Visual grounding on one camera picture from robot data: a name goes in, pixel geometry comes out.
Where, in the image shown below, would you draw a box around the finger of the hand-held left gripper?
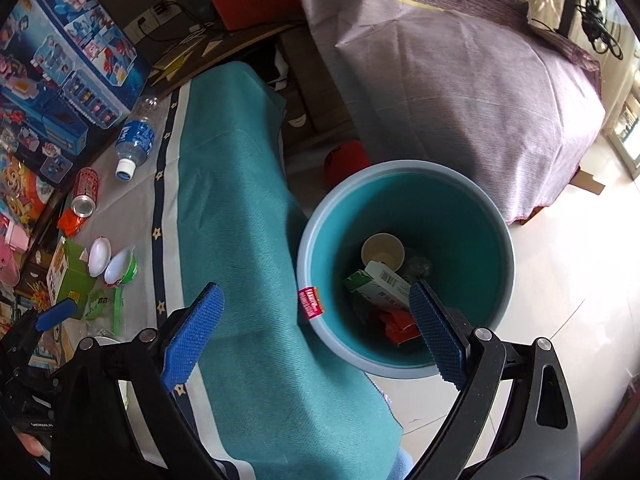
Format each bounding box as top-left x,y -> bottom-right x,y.
0,299 -> 77,363

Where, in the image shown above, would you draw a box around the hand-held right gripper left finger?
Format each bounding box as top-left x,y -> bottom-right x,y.
50,282 -> 226,480

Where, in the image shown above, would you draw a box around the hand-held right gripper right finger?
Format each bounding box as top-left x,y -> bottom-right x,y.
407,280 -> 581,480

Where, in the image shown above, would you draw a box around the green cardboard box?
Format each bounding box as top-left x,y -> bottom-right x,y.
46,236 -> 96,306

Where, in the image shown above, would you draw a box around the green plastic packet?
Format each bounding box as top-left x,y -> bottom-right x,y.
80,287 -> 126,336

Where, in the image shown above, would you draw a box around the green and white yogurt cup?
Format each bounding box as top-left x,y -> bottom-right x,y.
102,245 -> 138,288

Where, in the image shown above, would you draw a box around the round blue waste bin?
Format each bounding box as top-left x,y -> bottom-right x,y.
296,160 -> 516,380

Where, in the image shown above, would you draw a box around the clear plastic water bottle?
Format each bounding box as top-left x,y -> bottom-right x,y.
114,94 -> 160,182

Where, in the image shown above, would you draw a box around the person's left hand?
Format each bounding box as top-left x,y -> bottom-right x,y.
17,432 -> 52,459

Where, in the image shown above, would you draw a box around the red snack wrapper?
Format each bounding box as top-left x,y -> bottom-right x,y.
372,307 -> 426,348

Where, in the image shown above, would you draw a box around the crumpled clear plastic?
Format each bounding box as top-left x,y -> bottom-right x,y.
400,255 -> 433,283

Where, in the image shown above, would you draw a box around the white and green carton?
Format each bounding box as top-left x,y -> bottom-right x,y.
342,260 -> 413,311

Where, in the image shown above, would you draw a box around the pink plastic toys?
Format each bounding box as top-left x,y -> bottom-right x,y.
0,212 -> 32,286

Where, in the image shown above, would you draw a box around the crumpled orange wrapper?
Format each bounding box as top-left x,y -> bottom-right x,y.
56,207 -> 93,237

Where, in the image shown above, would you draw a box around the brown paper cup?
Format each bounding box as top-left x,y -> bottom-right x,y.
361,233 -> 405,273

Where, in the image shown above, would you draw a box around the colourful orange toy box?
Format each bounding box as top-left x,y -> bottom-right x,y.
0,155 -> 57,226

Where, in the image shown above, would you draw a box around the red soda can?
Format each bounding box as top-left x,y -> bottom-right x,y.
70,166 -> 100,218

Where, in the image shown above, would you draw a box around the teal and white tablecloth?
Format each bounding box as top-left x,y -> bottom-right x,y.
30,60 -> 406,480

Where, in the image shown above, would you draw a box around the dark blue toy box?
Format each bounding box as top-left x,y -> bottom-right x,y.
0,105 -> 91,186

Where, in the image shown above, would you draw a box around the brown cardboard piece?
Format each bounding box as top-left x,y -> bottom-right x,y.
570,167 -> 606,196

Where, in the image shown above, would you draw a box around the purple grey bed cover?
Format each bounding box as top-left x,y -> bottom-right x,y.
290,0 -> 607,226

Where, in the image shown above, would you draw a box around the large blue toy box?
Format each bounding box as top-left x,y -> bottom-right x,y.
0,0 -> 153,128

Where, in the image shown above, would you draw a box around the wooden cabinet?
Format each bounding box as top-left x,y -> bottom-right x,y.
275,25 -> 363,153

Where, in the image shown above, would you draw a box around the white wall socket with plug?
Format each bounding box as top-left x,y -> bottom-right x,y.
152,0 -> 183,26

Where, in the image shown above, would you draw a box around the black cables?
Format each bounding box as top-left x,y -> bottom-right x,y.
575,0 -> 626,58

